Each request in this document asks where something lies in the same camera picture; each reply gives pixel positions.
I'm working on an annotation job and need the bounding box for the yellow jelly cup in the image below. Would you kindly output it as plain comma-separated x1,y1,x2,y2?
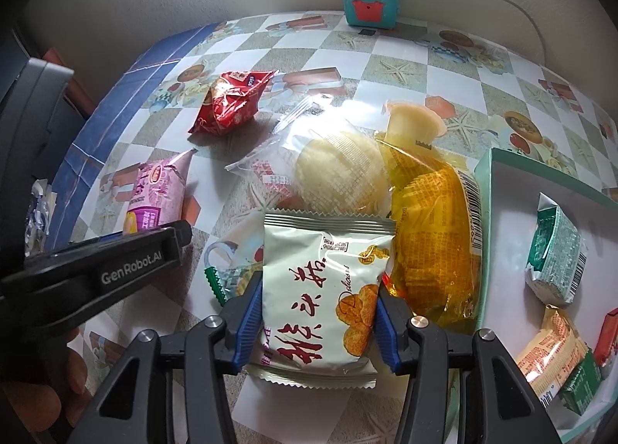
384,102,447,148

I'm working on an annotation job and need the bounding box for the white biscuit snack packet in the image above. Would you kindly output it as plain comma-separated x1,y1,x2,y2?
244,212,394,389

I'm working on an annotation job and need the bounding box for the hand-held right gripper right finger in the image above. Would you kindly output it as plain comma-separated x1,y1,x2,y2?
375,282,563,444

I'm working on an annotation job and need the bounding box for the pink cake roll packet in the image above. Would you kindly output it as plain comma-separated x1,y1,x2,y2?
123,149,199,237

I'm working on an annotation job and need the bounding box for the green serrated-edge packet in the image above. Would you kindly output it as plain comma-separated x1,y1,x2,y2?
204,264,264,306

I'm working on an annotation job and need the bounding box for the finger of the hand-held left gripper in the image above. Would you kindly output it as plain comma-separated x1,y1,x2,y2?
157,221,192,277

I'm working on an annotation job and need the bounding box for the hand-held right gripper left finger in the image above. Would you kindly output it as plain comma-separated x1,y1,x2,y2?
65,275,264,444

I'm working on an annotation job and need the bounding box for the crumpled white blue wrapper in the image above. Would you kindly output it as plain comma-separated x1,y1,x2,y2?
24,178,59,252

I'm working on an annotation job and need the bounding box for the red snack packet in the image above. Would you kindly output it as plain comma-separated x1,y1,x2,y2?
187,70,280,136

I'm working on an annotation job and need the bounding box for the dark green snack packet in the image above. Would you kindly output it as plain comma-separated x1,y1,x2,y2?
557,350,604,416

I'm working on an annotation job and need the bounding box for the white box with green rim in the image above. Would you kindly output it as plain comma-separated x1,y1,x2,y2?
447,147,618,444

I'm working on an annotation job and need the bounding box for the light green biscuit packet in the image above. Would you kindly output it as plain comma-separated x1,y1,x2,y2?
524,193,587,307

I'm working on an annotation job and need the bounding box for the person's left hand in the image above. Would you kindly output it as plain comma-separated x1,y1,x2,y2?
0,328,95,444

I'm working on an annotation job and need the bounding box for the clear round bread packet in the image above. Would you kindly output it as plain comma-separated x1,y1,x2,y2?
226,95,393,218

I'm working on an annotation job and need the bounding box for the beige bread packet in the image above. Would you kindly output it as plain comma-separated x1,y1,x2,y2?
514,306,590,408

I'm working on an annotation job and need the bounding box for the yellow clear snack bag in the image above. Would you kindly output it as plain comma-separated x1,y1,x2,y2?
375,132,486,329

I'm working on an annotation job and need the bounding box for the dark red biscuit packet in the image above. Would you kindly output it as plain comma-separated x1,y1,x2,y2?
593,306,618,367

